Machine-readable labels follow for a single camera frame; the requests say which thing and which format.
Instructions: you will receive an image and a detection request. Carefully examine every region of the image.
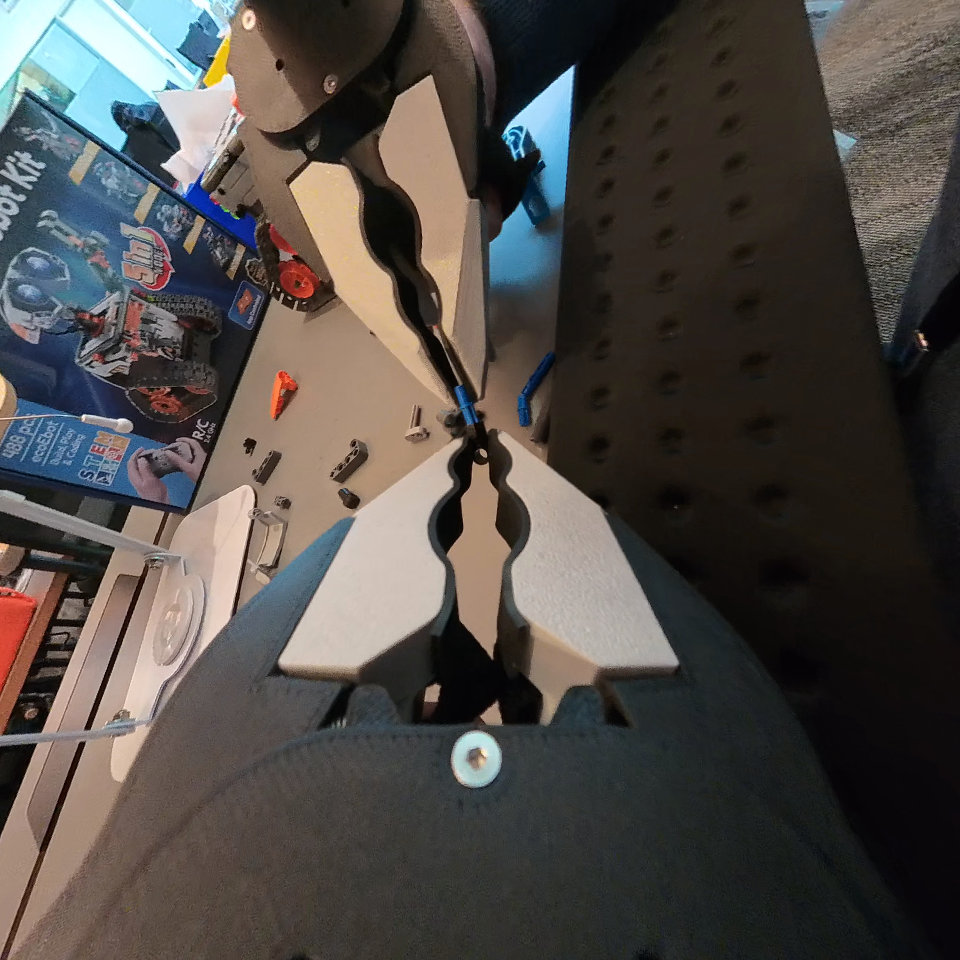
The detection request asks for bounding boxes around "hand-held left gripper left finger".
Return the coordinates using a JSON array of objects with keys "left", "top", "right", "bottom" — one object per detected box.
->
[{"left": 277, "top": 437, "right": 474, "bottom": 706}]

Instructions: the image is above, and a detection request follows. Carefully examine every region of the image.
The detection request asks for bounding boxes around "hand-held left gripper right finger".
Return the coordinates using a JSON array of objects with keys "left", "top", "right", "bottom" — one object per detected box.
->
[{"left": 489, "top": 431, "right": 681, "bottom": 723}]

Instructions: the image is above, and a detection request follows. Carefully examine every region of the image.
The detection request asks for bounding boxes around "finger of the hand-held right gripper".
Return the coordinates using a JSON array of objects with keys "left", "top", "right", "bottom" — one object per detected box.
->
[
  {"left": 240, "top": 127, "right": 460, "bottom": 402},
  {"left": 377, "top": 72, "right": 494, "bottom": 400}
]

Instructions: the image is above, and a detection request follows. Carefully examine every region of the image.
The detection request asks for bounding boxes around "blue brick assembly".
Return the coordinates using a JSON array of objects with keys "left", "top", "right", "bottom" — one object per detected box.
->
[{"left": 501, "top": 125, "right": 553, "bottom": 227}]

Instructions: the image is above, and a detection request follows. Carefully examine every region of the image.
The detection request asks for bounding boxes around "clear plastic curved piece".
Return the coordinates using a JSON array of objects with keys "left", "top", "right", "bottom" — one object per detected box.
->
[{"left": 246, "top": 507, "right": 291, "bottom": 583}]

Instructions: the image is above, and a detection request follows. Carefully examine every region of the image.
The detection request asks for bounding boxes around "blue storage bin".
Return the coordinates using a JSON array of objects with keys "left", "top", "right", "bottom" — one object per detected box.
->
[{"left": 183, "top": 180, "right": 264, "bottom": 249}]

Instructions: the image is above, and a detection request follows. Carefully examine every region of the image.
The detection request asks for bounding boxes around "grey beam with holes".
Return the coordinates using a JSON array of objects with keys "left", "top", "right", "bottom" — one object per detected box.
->
[{"left": 329, "top": 439, "right": 371, "bottom": 483}]

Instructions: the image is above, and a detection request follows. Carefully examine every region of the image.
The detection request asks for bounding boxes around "white crumpled paper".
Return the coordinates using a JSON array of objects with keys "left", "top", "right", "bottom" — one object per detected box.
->
[{"left": 153, "top": 73, "right": 238, "bottom": 186}]

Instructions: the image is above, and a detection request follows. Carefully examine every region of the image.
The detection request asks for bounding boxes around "wooden book stand white base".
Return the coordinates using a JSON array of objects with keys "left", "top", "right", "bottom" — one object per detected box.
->
[{"left": 0, "top": 371, "right": 261, "bottom": 786}]

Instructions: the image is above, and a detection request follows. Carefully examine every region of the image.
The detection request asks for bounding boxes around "blue angled beam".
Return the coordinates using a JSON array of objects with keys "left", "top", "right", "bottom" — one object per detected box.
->
[{"left": 515, "top": 350, "right": 558, "bottom": 429}]

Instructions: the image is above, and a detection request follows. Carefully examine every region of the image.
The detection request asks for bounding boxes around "blue robot kit box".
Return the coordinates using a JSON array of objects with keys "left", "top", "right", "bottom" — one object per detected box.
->
[{"left": 0, "top": 90, "right": 269, "bottom": 516}]

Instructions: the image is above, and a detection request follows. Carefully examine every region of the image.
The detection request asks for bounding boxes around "orange box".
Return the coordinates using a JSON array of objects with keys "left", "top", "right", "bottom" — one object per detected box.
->
[{"left": 0, "top": 587, "right": 39, "bottom": 696}]

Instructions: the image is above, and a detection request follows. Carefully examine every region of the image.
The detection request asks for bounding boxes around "white page-holder cord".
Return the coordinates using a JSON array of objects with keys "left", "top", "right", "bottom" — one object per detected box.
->
[{"left": 0, "top": 410, "right": 135, "bottom": 433}]

